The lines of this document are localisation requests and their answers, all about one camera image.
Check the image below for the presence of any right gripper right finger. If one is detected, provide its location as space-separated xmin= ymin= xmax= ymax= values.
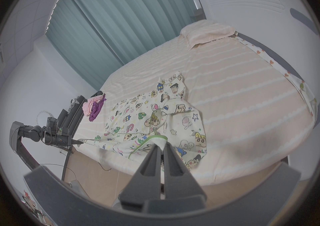
xmin=162 ymin=142 xmax=208 ymax=207

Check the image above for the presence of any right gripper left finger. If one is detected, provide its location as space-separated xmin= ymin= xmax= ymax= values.
xmin=118 ymin=144 xmax=163 ymax=208

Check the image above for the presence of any white printed pyjama top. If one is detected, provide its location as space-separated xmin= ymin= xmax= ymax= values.
xmin=102 ymin=71 xmax=207 ymax=170

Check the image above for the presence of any bed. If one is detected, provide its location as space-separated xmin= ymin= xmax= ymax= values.
xmin=72 ymin=0 xmax=320 ymax=187

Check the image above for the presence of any black chest of drawers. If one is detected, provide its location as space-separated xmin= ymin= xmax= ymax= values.
xmin=59 ymin=96 xmax=84 ymax=143

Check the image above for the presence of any round white mirror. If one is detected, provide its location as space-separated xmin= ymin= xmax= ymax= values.
xmin=38 ymin=111 xmax=54 ymax=126

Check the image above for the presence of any pink garment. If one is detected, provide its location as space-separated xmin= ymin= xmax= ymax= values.
xmin=82 ymin=94 xmax=107 ymax=118

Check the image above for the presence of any blue-green curtain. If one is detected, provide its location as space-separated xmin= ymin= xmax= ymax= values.
xmin=45 ymin=0 xmax=200 ymax=90

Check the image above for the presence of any cream pillow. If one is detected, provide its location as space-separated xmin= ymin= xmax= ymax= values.
xmin=180 ymin=20 xmax=237 ymax=50

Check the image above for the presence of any grey bedside table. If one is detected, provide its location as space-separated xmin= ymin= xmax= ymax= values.
xmin=192 ymin=9 xmax=206 ymax=21

